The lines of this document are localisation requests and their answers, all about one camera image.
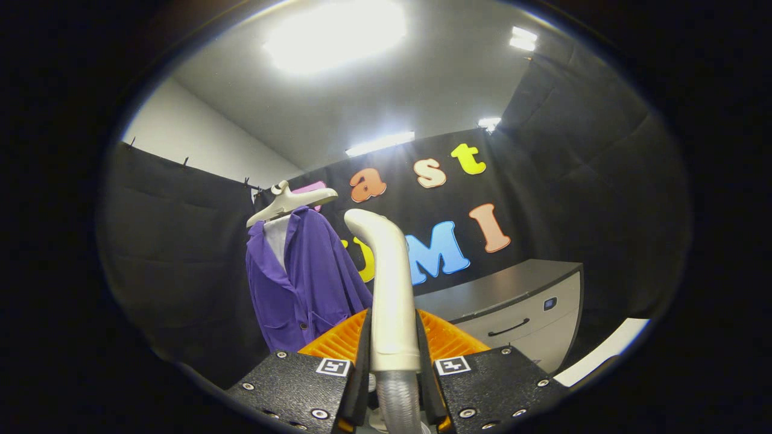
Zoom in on black cabinet drawer handle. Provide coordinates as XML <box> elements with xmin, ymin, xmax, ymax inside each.
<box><xmin>487</xmin><ymin>318</ymin><xmax>531</xmax><ymax>338</ymax></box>

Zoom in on large ceiling light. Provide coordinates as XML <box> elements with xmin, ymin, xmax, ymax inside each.
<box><xmin>264</xmin><ymin>0</ymin><xmax>408</xmax><ymax>76</ymax></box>

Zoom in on square ceiling light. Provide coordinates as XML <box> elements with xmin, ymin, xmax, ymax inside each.
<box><xmin>510</xmin><ymin>26</ymin><xmax>539</xmax><ymax>52</ymax></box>

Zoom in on grey cabinet with dark top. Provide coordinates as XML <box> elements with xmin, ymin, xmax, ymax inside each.
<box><xmin>413</xmin><ymin>259</ymin><xmax>584</xmax><ymax>374</ymax></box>

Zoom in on purple jacket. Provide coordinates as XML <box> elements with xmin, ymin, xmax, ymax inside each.
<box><xmin>245</xmin><ymin>206</ymin><xmax>373</xmax><ymax>353</ymax></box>

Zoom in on white padded ironing form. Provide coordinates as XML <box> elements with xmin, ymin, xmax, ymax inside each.
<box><xmin>264</xmin><ymin>218</ymin><xmax>290</xmax><ymax>272</ymax></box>

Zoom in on white clothes hanger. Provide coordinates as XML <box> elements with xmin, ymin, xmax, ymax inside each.
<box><xmin>246</xmin><ymin>180</ymin><xmax>339</xmax><ymax>228</ymax></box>

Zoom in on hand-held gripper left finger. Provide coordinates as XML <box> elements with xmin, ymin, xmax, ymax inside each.
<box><xmin>227</xmin><ymin>309</ymin><xmax>373</xmax><ymax>434</ymax></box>

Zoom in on long strip ceiling light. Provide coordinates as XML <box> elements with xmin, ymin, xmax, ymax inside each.
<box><xmin>346</xmin><ymin>131</ymin><xmax>416</xmax><ymax>159</ymax></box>

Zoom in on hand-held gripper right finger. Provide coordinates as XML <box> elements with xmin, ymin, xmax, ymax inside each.
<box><xmin>415</xmin><ymin>307</ymin><xmax>571</xmax><ymax>434</ymax></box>

